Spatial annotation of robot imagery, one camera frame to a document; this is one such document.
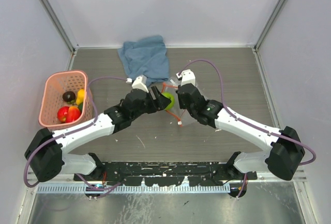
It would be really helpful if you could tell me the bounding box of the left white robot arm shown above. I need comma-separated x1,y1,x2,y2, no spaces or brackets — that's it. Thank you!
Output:
24,86,171,183

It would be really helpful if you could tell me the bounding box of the grey slotted cable duct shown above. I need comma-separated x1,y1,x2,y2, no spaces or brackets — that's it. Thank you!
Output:
36,183,230,194

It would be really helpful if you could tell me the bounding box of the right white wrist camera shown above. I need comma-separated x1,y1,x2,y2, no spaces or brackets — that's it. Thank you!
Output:
176,69,195,86

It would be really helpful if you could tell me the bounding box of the green apple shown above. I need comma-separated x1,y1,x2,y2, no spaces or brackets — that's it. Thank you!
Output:
162,92,175,111

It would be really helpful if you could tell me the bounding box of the red apple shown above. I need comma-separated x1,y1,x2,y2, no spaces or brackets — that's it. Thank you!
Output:
57,106,69,123

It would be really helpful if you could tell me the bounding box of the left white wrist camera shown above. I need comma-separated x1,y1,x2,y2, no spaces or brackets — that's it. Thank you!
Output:
126,75,148,93

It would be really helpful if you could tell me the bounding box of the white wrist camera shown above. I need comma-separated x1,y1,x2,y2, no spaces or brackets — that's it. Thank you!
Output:
176,69,195,86
126,75,148,93

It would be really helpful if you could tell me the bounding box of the green fruit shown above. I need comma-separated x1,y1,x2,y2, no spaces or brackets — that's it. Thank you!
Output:
78,103,83,113

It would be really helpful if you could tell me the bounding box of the dark brown fruit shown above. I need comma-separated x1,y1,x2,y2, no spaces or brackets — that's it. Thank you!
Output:
62,91,76,104

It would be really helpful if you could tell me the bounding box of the yellow pear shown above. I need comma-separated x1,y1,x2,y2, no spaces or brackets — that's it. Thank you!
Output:
76,89,85,105

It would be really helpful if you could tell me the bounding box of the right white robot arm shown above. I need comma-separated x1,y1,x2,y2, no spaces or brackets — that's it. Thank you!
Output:
176,83,305,181

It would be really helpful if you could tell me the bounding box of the pink plastic basket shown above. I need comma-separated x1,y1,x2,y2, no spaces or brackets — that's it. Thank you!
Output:
39,70,93,130

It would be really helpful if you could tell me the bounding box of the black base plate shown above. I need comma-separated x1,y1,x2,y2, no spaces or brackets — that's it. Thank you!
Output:
83,161,244,187

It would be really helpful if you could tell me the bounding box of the clear orange zip bag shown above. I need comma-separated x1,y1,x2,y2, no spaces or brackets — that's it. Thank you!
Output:
161,77,196,127

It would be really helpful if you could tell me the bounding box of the red yellow mango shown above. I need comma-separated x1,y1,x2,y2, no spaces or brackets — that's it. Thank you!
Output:
65,106,81,123

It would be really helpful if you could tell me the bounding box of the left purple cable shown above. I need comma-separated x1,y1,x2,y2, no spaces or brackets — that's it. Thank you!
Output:
23,76,130,188

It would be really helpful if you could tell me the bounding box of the blue cloth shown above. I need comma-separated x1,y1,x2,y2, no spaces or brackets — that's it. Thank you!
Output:
117,35,170,86

